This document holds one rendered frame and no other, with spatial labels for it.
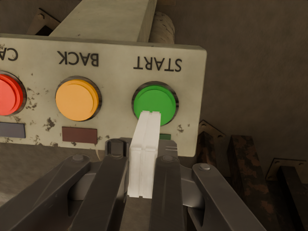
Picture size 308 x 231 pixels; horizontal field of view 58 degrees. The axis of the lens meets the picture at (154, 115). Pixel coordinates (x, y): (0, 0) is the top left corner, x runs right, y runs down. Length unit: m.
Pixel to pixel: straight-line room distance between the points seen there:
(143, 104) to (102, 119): 0.05
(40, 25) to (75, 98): 0.70
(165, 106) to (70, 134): 0.10
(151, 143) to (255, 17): 0.77
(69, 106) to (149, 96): 0.08
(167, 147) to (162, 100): 0.10
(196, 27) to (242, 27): 0.13
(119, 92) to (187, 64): 0.07
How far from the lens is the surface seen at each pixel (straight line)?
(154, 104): 0.26
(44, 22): 0.95
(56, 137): 0.31
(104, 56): 0.27
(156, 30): 0.72
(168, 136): 0.28
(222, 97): 1.00
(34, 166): 1.41
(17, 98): 0.30
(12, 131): 0.32
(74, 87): 0.27
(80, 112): 0.27
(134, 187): 0.16
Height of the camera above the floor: 0.82
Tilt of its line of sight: 52 degrees down
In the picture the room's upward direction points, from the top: 173 degrees counter-clockwise
